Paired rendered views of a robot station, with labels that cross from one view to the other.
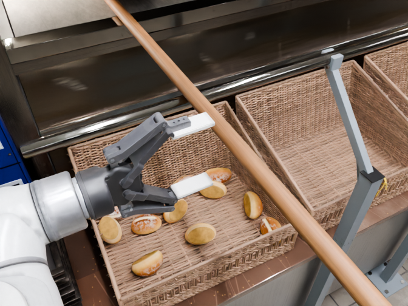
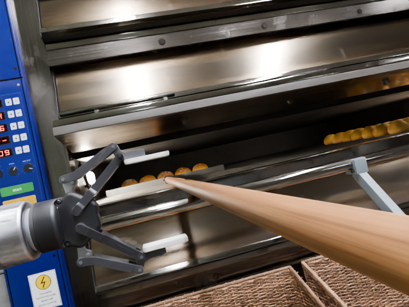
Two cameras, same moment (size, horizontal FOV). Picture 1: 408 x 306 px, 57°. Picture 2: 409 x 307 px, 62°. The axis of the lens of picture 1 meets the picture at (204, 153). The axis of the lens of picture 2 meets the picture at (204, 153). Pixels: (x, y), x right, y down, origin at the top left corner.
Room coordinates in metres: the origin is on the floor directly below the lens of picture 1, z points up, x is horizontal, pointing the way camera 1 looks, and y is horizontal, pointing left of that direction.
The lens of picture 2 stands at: (-0.05, -0.22, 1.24)
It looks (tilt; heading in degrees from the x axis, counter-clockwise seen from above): 1 degrees up; 17
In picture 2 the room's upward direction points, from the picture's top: 13 degrees counter-clockwise
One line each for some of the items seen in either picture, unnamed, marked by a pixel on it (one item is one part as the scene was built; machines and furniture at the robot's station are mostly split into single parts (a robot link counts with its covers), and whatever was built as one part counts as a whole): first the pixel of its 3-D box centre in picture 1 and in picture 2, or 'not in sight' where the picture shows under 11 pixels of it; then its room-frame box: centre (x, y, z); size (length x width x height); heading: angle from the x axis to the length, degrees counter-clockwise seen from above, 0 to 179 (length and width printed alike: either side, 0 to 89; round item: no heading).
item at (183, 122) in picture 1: (173, 121); (127, 150); (0.42, 0.04, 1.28); 0.05 x 0.01 x 0.03; 118
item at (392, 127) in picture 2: not in sight; (392, 126); (1.90, -0.63, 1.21); 0.61 x 0.48 x 0.06; 27
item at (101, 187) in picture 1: (112, 186); (68, 221); (0.37, 0.14, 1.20); 0.09 x 0.07 x 0.08; 118
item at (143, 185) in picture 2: not in sight; (164, 179); (1.53, 0.51, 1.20); 0.55 x 0.36 x 0.03; 118
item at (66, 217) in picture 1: (62, 204); (16, 233); (0.34, 0.20, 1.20); 0.09 x 0.06 x 0.09; 28
